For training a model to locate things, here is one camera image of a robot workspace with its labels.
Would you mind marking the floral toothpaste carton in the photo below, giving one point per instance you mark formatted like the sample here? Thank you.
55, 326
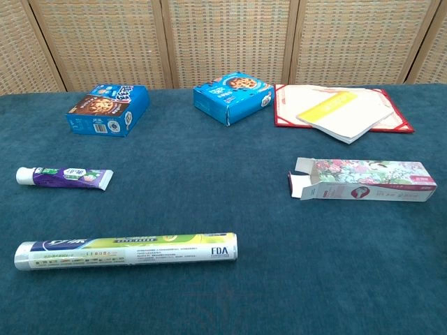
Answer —
366, 174

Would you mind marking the white and purple toothpaste tube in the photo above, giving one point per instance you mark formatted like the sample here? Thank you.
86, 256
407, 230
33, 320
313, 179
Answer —
70, 176

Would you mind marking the blue cookie box round print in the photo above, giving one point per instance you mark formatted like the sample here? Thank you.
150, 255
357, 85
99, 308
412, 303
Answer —
230, 92

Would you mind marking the blue cookie box brown panel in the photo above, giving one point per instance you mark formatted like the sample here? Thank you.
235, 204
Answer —
104, 108

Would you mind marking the teal table cloth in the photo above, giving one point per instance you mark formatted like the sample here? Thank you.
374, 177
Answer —
209, 195

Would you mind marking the red-edged certificate folder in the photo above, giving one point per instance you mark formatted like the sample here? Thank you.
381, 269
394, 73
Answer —
288, 104

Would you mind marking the green and white cling film roll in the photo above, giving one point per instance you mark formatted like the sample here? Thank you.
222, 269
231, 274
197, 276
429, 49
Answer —
139, 249

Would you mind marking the woven wooden folding screen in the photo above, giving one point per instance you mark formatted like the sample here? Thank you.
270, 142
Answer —
223, 42

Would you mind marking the white booklet with yellow band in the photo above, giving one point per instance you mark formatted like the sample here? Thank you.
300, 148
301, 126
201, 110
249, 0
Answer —
349, 120

